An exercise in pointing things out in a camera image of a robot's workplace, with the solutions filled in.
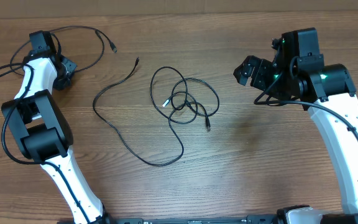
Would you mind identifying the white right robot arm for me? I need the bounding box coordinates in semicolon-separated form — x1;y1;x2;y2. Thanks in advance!
234;27;358;223

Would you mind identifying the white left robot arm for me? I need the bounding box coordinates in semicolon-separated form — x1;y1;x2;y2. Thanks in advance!
1;30;110;223

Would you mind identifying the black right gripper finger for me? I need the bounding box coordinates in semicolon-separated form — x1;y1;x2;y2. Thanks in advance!
233;69;252;86
240;55;262;73

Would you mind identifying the black usb cable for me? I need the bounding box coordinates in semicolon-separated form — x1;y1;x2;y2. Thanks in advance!
9;25;118;77
162;77;221;131
92;57;185;167

